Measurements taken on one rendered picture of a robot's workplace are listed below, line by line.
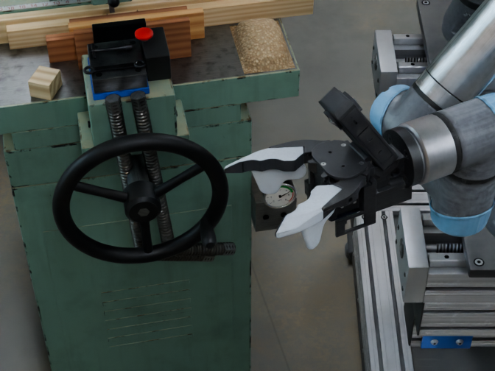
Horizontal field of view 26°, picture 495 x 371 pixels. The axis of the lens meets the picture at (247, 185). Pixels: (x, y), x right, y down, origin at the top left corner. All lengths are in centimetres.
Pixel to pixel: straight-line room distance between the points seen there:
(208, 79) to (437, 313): 55
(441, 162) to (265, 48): 69
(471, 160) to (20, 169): 93
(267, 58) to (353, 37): 161
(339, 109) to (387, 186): 14
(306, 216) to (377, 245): 136
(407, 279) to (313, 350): 85
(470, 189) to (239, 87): 66
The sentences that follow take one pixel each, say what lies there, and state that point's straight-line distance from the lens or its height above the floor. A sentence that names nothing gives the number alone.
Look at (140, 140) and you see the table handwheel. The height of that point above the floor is 95.
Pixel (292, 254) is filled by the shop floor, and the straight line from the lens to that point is 276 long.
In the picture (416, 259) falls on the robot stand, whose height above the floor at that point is 77.
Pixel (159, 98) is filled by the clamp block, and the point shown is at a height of 96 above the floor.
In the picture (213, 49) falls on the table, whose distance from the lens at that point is 191.
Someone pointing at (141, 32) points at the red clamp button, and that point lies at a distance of 175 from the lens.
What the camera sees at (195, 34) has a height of 91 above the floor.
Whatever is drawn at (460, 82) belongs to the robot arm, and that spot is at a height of 120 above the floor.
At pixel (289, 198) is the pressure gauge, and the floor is 65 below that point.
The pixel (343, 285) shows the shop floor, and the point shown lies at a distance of 270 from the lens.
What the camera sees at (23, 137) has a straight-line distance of 188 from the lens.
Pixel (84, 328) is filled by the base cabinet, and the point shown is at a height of 29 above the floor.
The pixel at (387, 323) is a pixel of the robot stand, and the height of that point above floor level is 23.
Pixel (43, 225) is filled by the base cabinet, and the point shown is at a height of 61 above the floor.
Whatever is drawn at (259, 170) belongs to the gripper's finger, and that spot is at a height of 122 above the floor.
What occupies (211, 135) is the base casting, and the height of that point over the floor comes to 78.
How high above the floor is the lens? 207
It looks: 45 degrees down
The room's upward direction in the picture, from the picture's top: straight up
